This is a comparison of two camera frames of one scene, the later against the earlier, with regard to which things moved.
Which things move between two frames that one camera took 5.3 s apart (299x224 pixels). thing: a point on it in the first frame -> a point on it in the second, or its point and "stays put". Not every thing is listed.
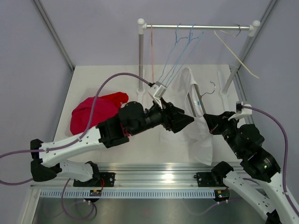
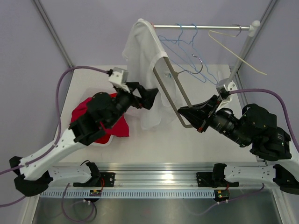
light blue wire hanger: (176, 41) -> (185, 52)
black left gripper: (173, 118) -> (147, 95)
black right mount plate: (210, 179) stays put
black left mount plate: (98, 179) stays put
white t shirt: (196, 136) -> (144, 52)
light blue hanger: (190, 39) -> (198, 56)
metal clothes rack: (252, 27) stays put
